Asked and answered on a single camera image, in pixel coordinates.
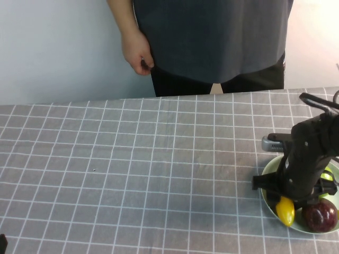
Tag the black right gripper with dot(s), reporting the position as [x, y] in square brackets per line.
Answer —
[302, 177]

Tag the yellow plastic banana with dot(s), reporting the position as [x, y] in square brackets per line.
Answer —
[286, 214]

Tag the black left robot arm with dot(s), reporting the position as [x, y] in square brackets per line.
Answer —
[2, 244]

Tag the person's right forearm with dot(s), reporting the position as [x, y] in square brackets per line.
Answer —
[121, 16]

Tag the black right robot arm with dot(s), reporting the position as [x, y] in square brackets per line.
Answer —
[317, 132]

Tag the person in dark shirt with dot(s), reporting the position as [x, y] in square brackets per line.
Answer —
[212, 34]

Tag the person's right hand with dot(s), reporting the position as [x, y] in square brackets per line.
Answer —
[136, 53]

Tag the pale green plate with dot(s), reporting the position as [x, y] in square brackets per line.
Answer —
[270, 169]

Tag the dark purple round fruit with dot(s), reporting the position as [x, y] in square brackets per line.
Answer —
[320, 217]

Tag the black trousers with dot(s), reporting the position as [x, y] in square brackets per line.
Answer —
[180, 86]

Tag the grey white-checked tablecloth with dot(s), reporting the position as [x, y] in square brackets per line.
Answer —
[132, 172]

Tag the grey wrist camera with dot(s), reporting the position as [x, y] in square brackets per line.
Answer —
[271, 145]

